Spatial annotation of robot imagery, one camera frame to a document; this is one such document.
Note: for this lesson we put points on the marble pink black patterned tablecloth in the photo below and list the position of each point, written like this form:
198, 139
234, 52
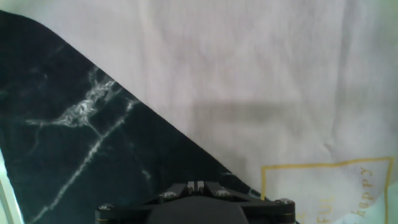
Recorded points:
233, 77

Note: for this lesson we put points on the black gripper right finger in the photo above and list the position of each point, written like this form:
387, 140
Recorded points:
224, 194

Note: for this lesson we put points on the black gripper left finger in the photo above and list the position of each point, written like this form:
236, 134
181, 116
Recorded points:
168, 194

